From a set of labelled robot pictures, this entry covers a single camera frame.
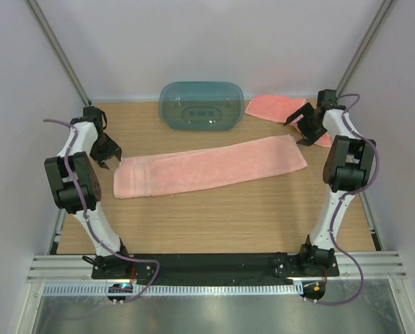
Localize long pink towel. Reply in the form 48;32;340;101
113;135;307;199

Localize slotted white cable duct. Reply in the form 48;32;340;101
42;283;303;297

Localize left aluminium frame post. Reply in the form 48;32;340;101
25;0;92;106

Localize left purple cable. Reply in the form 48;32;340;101
42;118;160;319

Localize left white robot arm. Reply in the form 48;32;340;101
44;105;132;279

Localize aluminium frame post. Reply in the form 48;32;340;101
336;0;398;97
25;0;92;106

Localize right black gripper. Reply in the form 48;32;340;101
284;102;326;146

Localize teal translucent plastic bin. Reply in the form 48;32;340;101
158;81;245;132

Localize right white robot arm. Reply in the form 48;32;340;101
286;89;380;276

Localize right aluminium frame post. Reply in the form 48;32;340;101
336;0;398;97

